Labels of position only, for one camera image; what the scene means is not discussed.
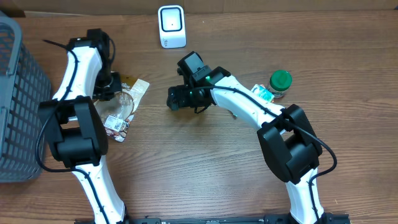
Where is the brown cookie bag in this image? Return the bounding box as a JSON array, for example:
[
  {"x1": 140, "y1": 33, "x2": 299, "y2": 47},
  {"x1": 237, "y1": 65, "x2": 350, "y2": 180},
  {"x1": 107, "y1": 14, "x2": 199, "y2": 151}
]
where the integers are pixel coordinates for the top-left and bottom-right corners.
[{"x1": 94, "y1": 76, "x2": 150, "y2": 142}]

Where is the small green white sachet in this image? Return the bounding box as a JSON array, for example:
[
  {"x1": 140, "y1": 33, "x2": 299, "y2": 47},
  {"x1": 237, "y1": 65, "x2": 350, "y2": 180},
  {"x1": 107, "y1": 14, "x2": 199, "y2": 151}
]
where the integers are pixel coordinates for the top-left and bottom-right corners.
[{"x1": 251, "y1": 84, "x2": 275, "y2": 103}]

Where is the green lid seasoning jar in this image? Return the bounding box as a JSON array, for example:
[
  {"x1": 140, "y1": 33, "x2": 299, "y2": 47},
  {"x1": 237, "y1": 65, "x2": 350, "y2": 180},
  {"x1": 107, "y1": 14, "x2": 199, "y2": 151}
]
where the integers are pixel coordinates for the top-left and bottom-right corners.
[{"x1": 267, "y1": 70, "x2": 293, "y2": 98}]

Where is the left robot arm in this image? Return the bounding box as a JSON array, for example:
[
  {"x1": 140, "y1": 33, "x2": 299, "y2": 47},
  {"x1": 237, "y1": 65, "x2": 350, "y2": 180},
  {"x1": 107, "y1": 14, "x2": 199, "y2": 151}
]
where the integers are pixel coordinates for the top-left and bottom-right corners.
[{"x1": 35, "y1": 29, "x2": 130, "y2": 223}]

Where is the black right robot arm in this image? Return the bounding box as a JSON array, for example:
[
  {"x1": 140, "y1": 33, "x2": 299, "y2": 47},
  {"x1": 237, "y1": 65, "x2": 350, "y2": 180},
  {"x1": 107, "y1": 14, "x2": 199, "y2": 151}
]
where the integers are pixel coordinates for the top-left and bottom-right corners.
[{"x1": 167, "y1": 52, "x2": 325, "y2": 223}]

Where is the white barcode scanner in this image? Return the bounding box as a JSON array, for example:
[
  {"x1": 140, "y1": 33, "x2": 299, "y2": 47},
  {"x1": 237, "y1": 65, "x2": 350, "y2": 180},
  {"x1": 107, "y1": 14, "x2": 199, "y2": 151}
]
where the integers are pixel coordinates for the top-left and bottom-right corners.
[{"x1": 158, "y1": 5, "x2": 187, "y2": 49}]

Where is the grey plastic mesh basket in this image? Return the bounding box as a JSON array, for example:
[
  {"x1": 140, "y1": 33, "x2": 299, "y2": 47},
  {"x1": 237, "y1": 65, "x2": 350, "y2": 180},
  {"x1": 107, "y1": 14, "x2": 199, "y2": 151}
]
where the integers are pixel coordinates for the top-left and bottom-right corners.
[{"x1": 1, "y1": 16, "x2": 52, "y2": 183}]

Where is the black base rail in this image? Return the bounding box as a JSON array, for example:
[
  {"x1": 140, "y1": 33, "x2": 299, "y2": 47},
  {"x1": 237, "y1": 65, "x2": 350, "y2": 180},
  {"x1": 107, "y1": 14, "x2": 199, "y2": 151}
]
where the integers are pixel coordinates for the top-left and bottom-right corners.
[{"x1": 118, "y1": 213, "x2": 351, "y2": 224}]

